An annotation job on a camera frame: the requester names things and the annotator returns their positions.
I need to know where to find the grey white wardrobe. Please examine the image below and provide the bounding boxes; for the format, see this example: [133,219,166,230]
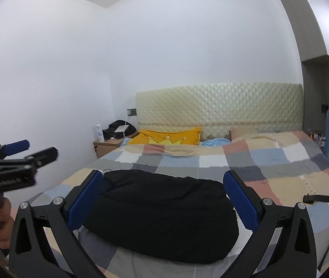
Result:
[270,0,329,134]

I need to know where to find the wooden nightstand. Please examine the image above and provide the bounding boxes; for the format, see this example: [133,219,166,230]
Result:
[93,131,138,159]

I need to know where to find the white device on bag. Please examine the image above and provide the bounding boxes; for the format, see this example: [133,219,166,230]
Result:
[115,125,129,133]

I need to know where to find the white spray bottle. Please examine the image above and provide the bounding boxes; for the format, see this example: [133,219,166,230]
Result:
[96,122,105,142]

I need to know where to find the person's left hand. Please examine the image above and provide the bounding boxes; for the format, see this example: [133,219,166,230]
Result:
[0,197,14,250]

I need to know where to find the light blue pillow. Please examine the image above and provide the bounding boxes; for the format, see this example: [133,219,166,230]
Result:
[199,138,232,147]

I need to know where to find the yellow crown pillow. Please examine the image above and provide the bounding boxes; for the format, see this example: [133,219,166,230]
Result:
[127,126,202,146]

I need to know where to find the cream quilted headboard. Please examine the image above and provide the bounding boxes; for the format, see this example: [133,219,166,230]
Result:
[135,82,304,139]

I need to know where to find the grey wall socket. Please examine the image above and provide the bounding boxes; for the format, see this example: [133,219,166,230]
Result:
[127,109,137,117]

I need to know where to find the checkered patchwork duvet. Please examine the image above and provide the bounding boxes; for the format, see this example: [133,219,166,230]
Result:
[27,131,329,277]

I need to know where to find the pink pillow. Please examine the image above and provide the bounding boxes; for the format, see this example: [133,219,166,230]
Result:
[230,126,258,141]

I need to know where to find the black bag on nightstand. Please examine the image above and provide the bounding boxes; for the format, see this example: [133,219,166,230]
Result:
[103,120,137,141]

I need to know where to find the black puffer jacket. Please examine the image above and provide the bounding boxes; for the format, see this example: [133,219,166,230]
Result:
[83,169,239,264]

